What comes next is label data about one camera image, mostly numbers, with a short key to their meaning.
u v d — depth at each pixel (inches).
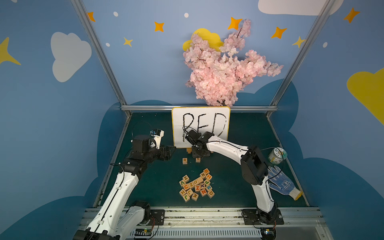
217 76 27.1
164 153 26.1
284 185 33.2
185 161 36.5
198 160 36.6
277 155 34.9
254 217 29.4
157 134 26.1
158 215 29.4
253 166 20.5
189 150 36.2
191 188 32.2
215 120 34.8
